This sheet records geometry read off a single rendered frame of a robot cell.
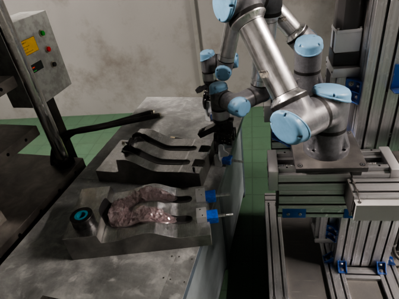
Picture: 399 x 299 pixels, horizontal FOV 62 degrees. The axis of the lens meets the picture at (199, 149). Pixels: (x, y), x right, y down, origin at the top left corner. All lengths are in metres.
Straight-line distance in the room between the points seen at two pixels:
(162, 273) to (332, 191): 0.65
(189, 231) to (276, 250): 0.83
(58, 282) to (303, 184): 0.90
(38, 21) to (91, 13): 1.85
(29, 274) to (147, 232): 0.44
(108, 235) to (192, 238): 0.29
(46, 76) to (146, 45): 1.88
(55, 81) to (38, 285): 1.07
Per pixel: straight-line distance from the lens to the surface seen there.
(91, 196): 1.37
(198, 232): 1.18
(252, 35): 1.04
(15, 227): 1.61
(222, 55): 1.57
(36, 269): 1.37
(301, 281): 1.85
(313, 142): 1.16
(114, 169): 1.56
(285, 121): 0.99
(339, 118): 1.11
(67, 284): 1.27
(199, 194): 1.28
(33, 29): 1.89
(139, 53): 3.69
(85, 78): 4.03
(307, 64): 1.55
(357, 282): 1.89
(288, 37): 1.67
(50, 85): 1.93
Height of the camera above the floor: 1.73
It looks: 34 degrees down
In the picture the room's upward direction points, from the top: 8 degrees counter-clockwise
